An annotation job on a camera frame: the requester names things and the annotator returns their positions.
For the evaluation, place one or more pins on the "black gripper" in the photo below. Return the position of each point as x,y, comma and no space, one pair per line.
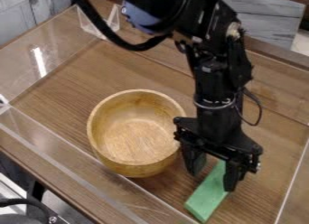
214,133

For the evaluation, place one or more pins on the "green rectangular block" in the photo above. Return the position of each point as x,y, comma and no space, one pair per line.
208,194

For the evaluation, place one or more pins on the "brown wooden bowl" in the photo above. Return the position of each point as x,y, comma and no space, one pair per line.
129,131

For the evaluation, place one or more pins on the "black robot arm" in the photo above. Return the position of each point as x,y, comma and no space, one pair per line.
204,29

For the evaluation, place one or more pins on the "clear acrylic tray wall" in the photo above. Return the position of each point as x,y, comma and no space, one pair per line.
42,138

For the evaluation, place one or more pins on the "black table leg bracket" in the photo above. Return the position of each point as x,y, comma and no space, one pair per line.
37,211

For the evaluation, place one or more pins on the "clear acrylic corner bracket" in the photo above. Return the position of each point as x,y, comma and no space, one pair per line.
89,26

